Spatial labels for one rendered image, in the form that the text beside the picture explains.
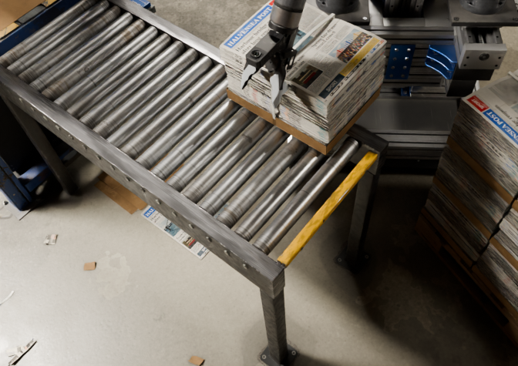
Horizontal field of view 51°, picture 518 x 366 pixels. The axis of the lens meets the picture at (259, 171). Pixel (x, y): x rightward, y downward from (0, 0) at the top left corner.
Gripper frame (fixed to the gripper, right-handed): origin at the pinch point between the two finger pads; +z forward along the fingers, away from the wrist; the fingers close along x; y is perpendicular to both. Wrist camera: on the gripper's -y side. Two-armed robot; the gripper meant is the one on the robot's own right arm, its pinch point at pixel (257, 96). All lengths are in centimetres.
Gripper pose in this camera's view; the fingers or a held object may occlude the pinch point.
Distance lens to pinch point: 143.7
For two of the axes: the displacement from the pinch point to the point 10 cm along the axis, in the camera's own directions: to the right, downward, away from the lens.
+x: -7.7, -5.0, 3.9
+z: -2.6, 8.2, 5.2
